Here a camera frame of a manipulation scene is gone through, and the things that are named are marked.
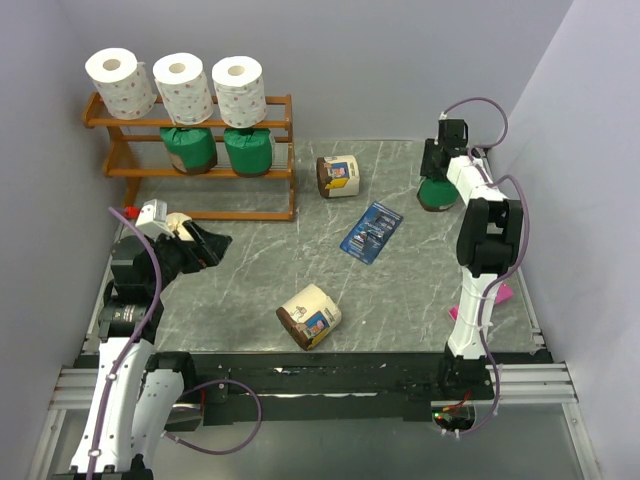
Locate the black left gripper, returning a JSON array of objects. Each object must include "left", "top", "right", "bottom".
[{"left": 145, "top": 219, "right": 231, "bottom": 293}]

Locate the cream roll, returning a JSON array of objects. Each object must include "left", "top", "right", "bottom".
[
  {"left": 166, "top": 212, "right": 193, "bottom": 241},
  {"left": 276, "top": 284, "right": 342, "bottom": 351}
]

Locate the green roll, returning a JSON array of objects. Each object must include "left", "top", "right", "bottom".
[
  {"left": 160, "top": 127, "right": 217, "bottom": 175},
  {"left": 417, "top": 178, "right": 458, "bottom": 212},
  {"left": 223, "top": 128, "right": 274, "bottom": 177}
]

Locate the cartoon roll back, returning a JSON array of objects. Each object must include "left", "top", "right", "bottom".
[{"left": 316, "top": 155, "right": 360, "bottom": 199}]

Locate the cream roll front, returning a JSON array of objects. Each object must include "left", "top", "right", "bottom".
[{"left": 276, "top": 284, "right": 342, "bottom": 351}]

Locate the white dotted roll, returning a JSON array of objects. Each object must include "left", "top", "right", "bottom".
[
  {"left": 211, "top": 56, "right": 267, "bottom": 128},
  {"left": 152, "top": 53, "right": 214, "bottom": 126},
  {"left": 85, "top": 48, "right": 156, "bottom": 120}
]

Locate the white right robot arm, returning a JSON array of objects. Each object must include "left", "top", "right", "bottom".
[{"left": 421, "top": 114, "right": 524, "bottom": 399}]

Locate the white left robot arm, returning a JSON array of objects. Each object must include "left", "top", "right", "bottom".
[{"left": 62, "top": 219, "right": 232, "bottom": 479}]

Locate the orange wooden shelf rack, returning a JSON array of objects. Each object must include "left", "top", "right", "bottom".
[{"left": 82, "top": 92, "right": 296, "bottom": 222}]

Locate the blue razor blister pack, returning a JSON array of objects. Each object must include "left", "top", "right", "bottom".
[{"left": 340, "top": 202, "right": 404, "bottom": 265}]

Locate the pink small box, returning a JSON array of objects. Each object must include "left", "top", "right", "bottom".
[{"left": 448, "top": 283, "right": 514, "bottom": 321}]

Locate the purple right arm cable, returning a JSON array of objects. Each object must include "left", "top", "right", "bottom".
[{"left": 439, "top": 96, "right": 530, "bottom": 401}]

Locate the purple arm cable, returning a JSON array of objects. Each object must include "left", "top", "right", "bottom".
[
  {"left": 439, "top": 96, "right": 530, "bottom": 401},
  {"left": 84, "top": 207, "right": 164, "bottom": 480}
]

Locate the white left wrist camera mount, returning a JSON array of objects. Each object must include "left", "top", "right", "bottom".
[{"left": 123, "top": 199, "right": 174, "bottom": 240}]

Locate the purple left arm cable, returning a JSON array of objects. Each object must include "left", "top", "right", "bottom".
[{"left": 84, "top": 207, "right": 164, "bottom": 480}]

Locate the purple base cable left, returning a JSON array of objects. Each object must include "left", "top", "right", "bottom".
[{"left": 158, "top": 378, "right": 263, "bottom": 456}]

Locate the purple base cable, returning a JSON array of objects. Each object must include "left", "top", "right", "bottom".
[
  {"left": 158, "top": 378, "right": 263, "bottom": 456},
  {"left": 439, "top": 389, "right": 501, "bottom": 441}
]

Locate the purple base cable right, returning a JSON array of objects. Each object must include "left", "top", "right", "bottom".
[{"left": 439, "top": 389, "right": 501, "bottom": 441}]

